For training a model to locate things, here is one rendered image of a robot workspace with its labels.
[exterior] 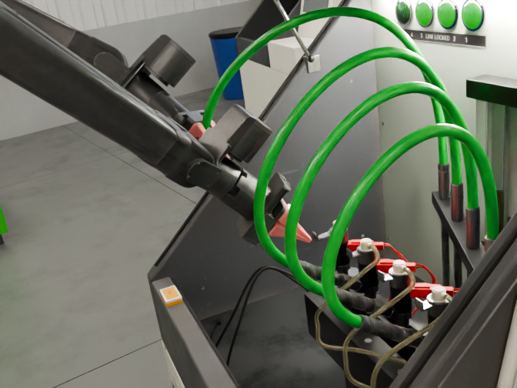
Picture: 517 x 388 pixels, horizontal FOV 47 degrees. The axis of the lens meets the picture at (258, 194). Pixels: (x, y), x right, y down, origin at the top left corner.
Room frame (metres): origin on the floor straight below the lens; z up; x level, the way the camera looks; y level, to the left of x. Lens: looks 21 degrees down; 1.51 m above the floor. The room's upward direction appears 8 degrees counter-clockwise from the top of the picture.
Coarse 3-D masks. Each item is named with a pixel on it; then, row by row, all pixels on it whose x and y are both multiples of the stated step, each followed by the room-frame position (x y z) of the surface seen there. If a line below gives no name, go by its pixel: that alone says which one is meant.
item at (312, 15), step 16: (304, 16) 0.91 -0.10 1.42; (320, 16) 0.90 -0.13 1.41; (336, 16) 0.91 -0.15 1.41; (352, 16) 0.90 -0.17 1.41; (368, 16) 0.90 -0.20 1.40; (272, 32) 0.91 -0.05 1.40; (400, 32) 0.90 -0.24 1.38; (256, 48) 0.91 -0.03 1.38; (416, 48) 0.90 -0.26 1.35; (240, 64) 0.91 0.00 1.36; (224, 80) 0.91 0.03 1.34; (208, 112) 0.91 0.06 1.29
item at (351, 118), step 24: (384, 96) 0.67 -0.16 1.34; (432, 96) 0.70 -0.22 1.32; (456, 120) 0.71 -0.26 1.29; (336, 144) 0.65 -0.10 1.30; (312, 168) 0.64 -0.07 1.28; (288, 216) 0.63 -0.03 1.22; (288, 240) 0.63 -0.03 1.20; (288, 264) 0.63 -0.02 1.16; (312, 288) 0.63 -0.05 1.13; (336, 288) 0.65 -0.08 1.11
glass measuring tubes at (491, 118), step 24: (480, 96) 0.88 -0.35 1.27; (504, 96) 0.83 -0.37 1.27; (480, 120) 0.89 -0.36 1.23; (504, 120) 0.86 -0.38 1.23; (504, 144) 0.86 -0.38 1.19; (504, 168) 0.86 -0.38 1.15; (480, 192) 0.89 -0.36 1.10; (504, 192) 0.87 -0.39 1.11; (480, 216) 0.89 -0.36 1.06; (504, 216) 0.87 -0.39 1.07; (480, 240) 0.89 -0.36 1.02
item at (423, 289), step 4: (416, 284) 0.68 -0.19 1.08; (420, 284) 0.68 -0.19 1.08; (424, 284) 0.67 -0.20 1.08; (428, 284) 0.67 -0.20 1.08; (432, 284) 0.68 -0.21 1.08; (436, 284) 0.67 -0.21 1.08; (416, 288) 0.67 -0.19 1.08; (420, 288) 0.67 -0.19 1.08; (424, 288) 0.67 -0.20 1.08; (428, 288) 0.67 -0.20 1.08; (448, 288) 0.66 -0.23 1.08; (452, 288) 0.66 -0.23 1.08; (412, 292) 0.67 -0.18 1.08; (416, 292) 0.67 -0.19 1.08; (420, 292) 0.67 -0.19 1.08; (424, 292) 0.67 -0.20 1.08; (428, 292) 0.66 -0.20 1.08; (448, 292) 0.66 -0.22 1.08; (452, 292) 0.66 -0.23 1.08; (412, 296) 0.67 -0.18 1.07; (416, 296) 0.67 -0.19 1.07; (420, 296) 0.67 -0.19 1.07; (424, 296) 0.67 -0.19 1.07
